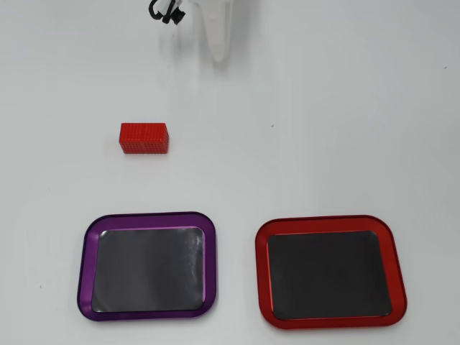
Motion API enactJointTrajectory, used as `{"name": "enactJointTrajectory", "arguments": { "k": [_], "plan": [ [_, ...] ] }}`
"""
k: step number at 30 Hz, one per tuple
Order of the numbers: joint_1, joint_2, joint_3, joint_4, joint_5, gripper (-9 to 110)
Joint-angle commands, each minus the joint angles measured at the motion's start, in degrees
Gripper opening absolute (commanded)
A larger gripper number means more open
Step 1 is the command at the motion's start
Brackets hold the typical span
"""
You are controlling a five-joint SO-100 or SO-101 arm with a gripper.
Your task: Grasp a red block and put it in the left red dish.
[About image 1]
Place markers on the white connector with black screw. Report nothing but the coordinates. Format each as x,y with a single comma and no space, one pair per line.
176,15

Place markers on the purple dish with black mat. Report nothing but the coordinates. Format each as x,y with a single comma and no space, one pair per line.
147,269

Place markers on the red perforated block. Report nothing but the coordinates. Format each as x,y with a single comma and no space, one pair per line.
143,133

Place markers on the white tapered gripper finger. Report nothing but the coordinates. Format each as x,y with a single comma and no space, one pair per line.
217,32

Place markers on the red dish with black mat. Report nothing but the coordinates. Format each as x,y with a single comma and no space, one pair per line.
327,276

